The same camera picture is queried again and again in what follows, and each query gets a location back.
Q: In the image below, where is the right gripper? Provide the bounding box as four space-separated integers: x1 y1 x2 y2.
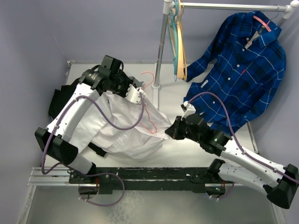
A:
165 116 202 143

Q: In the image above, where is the pink wire hanger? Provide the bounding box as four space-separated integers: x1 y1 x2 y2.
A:
141 71 157 134

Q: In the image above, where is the white shirt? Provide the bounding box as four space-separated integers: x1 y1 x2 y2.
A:
70 92 171 159

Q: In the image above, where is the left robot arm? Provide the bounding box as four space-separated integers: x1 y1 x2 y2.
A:
35 55 143 183

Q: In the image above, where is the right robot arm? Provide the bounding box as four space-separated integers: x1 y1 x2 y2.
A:
165 114 299 209

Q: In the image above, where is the grey shirt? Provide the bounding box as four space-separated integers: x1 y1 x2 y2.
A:
129 76 143 89

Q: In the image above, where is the wooden hanger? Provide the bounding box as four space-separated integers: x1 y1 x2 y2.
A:
177 4 187 81

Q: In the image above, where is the blue plaid shirt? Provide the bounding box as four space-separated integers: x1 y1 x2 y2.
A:
184 11 286 134

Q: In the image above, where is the pink plastic hanger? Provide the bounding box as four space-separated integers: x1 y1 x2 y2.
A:
248 15 271 46

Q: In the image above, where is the metal clothes rack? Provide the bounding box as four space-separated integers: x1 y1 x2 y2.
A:
151 0 299 112

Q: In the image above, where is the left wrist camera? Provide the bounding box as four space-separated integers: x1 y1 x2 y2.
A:
125 84 144 104

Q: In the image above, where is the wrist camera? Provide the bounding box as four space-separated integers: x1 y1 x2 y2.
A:
181 101 196 119
125 84 144 104

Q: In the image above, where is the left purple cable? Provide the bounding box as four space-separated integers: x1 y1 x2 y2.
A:
41 92 145 207

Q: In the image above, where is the purple cable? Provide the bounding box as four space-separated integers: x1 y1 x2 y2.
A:
41 92 145 207
188 91 299 201

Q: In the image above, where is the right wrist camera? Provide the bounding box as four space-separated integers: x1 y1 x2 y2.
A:
181 101 196 119

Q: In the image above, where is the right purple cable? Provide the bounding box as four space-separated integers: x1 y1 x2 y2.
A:
188 91 299 201

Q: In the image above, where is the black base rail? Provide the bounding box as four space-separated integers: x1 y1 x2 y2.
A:
67 167 226 196

